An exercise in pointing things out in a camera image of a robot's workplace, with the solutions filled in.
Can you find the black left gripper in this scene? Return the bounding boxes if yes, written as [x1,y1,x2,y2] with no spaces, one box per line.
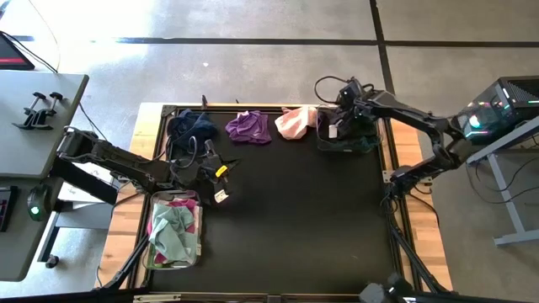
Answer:
[187,141,241,199]

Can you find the teal towel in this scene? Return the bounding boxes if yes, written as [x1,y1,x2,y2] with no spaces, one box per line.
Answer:
[318,135,382,153]

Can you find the purple towel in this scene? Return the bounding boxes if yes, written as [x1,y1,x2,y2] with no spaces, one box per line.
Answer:
[224,109,274,146]

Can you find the navy blue towel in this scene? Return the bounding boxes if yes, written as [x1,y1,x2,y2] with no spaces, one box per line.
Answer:
[167,108,219,153]

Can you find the pink towel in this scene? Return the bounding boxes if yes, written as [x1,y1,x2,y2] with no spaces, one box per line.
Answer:
[274,105,319,141]

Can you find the magenta towel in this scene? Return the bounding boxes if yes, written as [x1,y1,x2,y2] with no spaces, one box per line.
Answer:
[146,197,200,267]

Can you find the light green towel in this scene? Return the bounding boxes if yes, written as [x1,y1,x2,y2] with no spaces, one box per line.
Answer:
[148,203,198,265]

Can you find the clear plastic basket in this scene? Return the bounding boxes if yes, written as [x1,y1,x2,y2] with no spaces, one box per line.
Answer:
[315,104,385,154]
[144,189,205,271]

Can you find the black table mat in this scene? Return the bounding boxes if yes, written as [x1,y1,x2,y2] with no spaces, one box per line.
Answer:
[150,109,400,295]

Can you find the black diagonal support beam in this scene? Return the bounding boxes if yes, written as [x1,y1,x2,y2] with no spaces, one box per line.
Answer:
[50,155,120,207]

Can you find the black RGB computer case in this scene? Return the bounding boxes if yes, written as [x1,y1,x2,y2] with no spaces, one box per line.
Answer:
[450,75,539,147]

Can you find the black screw clamp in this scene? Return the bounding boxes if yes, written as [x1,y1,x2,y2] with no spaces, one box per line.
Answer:
[25,91,65,127]
[12,91,47,130]

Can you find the black glowing computer mouse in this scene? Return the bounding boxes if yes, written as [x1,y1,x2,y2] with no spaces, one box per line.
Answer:
[26,183,55,223]

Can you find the large grey desk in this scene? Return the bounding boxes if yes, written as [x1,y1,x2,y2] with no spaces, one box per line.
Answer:
[0,69,90,283]

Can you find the grey metal-legged desk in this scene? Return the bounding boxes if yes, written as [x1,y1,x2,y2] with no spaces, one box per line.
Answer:
[465,115,539,248]

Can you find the black keyboard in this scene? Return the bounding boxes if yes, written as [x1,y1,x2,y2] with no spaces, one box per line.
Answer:
[0,184,20,233]

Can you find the black monitor with red line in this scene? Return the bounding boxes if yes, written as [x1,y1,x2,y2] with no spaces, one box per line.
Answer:
[0,31,36,72]

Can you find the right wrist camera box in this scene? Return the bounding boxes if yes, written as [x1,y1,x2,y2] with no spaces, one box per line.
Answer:
[338,80,360,102]

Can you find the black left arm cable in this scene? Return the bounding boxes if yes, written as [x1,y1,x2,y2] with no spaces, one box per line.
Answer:
[166,134,200,170]

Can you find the black braided camera cable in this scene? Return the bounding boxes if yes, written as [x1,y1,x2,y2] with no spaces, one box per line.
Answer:
[313,75,353,105]

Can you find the thin black cable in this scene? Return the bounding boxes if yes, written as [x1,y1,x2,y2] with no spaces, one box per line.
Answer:
[77,102,98,132]

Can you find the silver flat bracket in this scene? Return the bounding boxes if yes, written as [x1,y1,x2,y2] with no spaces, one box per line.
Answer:
[133,294,183,303]

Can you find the grey metal base plate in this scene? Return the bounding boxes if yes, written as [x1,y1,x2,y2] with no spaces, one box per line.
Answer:
[54,180,115,231]

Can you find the black floor cable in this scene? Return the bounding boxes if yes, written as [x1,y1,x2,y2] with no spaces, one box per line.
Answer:
[462,155,539,207]

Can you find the thin white cable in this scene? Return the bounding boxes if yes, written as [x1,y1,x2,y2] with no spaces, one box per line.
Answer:
[25,0,62,72]

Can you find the black monitor cable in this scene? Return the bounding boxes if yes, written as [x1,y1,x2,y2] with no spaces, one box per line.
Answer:
[0,29,60,75]

